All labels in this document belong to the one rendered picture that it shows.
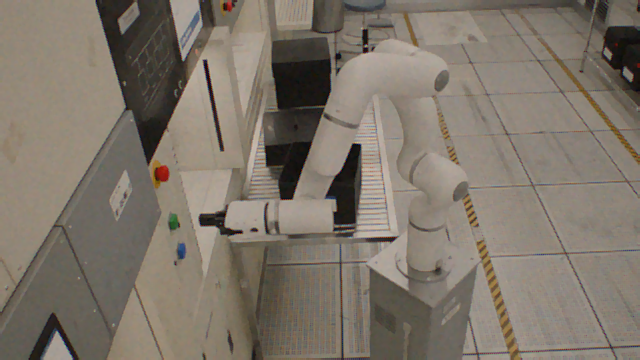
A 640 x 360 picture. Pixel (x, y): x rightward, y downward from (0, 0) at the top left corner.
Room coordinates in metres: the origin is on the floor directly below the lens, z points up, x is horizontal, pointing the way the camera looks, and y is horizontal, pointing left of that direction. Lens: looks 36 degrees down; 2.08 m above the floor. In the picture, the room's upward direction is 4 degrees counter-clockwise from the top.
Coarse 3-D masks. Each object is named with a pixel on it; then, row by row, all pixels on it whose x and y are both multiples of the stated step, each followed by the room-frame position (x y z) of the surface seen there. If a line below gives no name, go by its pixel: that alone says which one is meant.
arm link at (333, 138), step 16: (320, 128) 1.09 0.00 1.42; (336, 128) 1.07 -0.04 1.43; (352, 128) 1.07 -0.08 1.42; (320, 144) 1.07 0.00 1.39; (336, 144) 1.06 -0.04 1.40; (320, 160) 1.05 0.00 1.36; (336, 160) 1.05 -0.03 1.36; (304, 176) 1.14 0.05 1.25; (320, 176) 1.11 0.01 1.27; (304, 192) 1.12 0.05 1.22; (320, 192) 1.12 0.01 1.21
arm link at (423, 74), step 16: (352, 64) 1.13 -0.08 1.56; (368, 64) 1.13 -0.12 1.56; (384, 64) 1.14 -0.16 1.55; (400, 64) 1.14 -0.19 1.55; (416, 64) 1.14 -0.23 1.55; (432, 64) 1.14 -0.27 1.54; (336, 80) 1.13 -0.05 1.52; (352, 80) 1.10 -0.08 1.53; (368, 80) 1.11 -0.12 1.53; (384, 80) 1.12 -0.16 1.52; (400, 80) 1.13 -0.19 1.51; (416, 80) 1.12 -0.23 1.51; (432, 80) 1.12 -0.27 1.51; (448, 80) 1.15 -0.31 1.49; (336, 96) 1.10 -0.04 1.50; (352, 96) 1.09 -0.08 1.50; (368, 96) 1.10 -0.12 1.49; (400, 96) 1.14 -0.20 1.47; (416, 96) 1.13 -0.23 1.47; (336, 112) 1.08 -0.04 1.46; (352, 112) 1.08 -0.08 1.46
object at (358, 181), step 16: (304, 144) 1.81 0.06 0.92; (352, 144) 1.78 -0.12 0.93; (288, 160) 1.72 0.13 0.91; (304, 160) 1.81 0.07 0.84; (352, 160) 1.78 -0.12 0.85; (288, 176) 1.70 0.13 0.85; (336, 176) 1.76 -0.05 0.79; (352, 176) 1.78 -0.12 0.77; (288, 192) 1.55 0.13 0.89; (336, 192) 1.52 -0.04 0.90; (352, 192) 1.51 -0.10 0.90; (336, 208) 1.52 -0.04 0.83; (352, 208) 1.51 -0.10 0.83
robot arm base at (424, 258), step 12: (408, 228) 1.28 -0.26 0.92; (444, 228) 1.25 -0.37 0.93; (408, 240) 1.28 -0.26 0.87; (420, 240) 1.24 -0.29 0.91; (432, 240) 1.23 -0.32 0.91; (444, 240) 1.26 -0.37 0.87; (408, 252) 1.27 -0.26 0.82; (420, 252) 1.24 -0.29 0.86; (432, 252) 1.23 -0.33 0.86; (444, 252) 1.31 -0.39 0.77; (396, 264) 1.28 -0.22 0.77; (408, 264) 1.27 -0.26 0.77; (420, 264) 1.23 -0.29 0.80; (432, 264) 1.23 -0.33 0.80; (444, 264) 1.23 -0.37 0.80; (408, 276) 1.22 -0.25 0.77; (420, 276) 1.21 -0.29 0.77; (432, 276) 1.21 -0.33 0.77; (444, 276) 1.21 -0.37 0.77
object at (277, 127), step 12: (312, 108) 2.20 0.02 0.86; (324, 108) 2.20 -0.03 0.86; (264, 120) 2.13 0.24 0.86; (276, 120) 2.12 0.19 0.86; (288, 120) 2.11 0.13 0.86; (300, 120) 2.10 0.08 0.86; (312, 120) 2.10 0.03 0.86; (264, 132) 2.03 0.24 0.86; (276, 132) 2.02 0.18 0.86; (288, 132) 2.01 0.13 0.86; (300, 132) 2.00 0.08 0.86; (312, 132) 1.99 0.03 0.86; (264, 144) 1.93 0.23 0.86; (276, 144) 1.92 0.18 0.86; (288, 144) 1.92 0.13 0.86; (276, 156) 1.92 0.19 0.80
